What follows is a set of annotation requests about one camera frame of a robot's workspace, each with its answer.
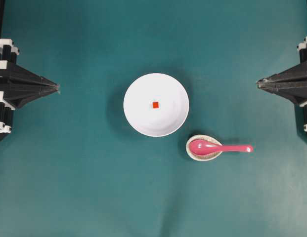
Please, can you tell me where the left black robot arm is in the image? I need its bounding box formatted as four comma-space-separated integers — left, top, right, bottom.
0, 0, 59, 135

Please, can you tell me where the pink plastic soup spoon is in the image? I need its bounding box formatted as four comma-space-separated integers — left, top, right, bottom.
189, 139, 254, 156

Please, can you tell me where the small speckled ceramic dish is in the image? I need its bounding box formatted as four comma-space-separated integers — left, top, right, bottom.
186, 134, 222, 161

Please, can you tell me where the large white bowl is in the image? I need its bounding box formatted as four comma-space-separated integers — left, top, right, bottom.
123, 73, 189, 137

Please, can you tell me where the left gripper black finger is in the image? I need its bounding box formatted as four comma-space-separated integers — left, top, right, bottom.
3, 85, 59, 109
0, 60, 59, 89

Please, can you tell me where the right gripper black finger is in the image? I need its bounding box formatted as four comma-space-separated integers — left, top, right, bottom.
257, 61, 307, 87
258, 86, 307, 107

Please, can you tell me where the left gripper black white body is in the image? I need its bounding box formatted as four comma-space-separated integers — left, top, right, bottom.
0, 39, 20, 133

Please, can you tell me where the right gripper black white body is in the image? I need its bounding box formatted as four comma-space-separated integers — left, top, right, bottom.
297, 36, 307, 134

